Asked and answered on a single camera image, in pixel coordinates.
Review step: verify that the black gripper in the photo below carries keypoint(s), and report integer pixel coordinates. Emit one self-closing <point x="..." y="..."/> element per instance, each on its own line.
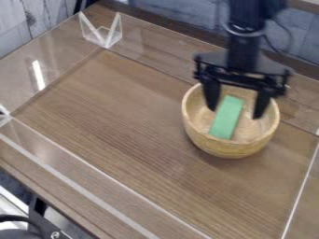
<point x="243" y="67"/>

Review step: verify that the green rectangular stick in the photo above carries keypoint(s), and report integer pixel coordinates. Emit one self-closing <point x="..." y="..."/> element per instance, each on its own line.
<point x="227" y="117"/>

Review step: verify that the wooden bowl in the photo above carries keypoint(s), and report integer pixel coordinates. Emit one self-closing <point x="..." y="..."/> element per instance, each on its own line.
<point x="252" y="133"/>

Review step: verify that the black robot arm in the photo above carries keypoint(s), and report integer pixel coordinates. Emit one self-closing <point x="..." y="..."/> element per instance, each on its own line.
<point x="250" y="14"/>

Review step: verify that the clear acrylic stand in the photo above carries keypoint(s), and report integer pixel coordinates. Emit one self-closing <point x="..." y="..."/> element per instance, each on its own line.
<point x="102" y="36"/>

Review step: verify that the clear acrylic tray wall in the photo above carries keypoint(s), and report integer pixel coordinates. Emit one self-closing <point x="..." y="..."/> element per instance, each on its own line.
<point x="110" y="210"/>

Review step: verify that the black table frame bracket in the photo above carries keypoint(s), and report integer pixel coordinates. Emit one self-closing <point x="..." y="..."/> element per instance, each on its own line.
<point x="36" y="214"/>

